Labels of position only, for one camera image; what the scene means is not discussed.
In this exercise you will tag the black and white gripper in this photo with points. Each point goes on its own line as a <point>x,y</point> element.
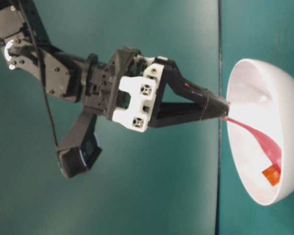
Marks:
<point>125,90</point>

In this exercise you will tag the red plastic spoon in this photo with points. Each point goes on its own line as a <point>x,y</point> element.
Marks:
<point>270,148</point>

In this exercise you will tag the small red block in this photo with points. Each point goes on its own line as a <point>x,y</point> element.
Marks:
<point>272,174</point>

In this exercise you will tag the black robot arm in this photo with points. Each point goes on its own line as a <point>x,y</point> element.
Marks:
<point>25,45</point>

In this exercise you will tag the white round bowl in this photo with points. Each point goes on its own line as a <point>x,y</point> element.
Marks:
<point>261,95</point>

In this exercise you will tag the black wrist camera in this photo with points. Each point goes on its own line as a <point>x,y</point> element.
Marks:
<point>80,148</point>

